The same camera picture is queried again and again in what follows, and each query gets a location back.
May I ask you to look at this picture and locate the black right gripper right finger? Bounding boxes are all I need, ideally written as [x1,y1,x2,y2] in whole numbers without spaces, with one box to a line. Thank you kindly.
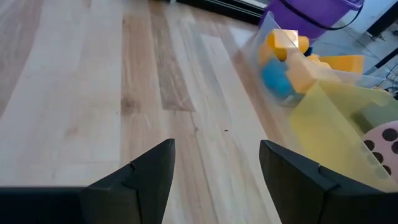
[259,139,398,224]

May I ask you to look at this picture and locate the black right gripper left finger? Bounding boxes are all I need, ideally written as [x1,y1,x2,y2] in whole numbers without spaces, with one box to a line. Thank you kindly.
[0,139,176,224]

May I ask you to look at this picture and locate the pink foam dice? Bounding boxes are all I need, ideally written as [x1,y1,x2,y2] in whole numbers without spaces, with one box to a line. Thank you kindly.
[361,120,398,185]

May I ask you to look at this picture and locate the blue toy block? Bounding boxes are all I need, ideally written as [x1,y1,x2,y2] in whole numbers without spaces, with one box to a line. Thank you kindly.
[260,57,304,104]

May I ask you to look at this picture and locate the orange toy block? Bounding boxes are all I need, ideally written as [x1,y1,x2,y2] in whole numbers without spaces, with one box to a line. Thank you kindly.
[318,55,366,75]

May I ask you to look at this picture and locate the translucent yellow plastic bin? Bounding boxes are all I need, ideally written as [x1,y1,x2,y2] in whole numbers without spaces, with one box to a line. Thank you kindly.
[288,80,398,194]

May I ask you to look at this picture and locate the small clear plastic bin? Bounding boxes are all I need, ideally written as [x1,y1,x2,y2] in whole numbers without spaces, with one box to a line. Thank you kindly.
[248,11,387,109]

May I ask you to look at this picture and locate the purple plastic bucket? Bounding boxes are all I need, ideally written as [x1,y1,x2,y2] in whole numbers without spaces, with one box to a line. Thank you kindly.
[259,0,365,40]

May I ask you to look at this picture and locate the black table frame rail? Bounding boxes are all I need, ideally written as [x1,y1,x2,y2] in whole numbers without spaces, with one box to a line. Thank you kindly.
[175,0,267,25]

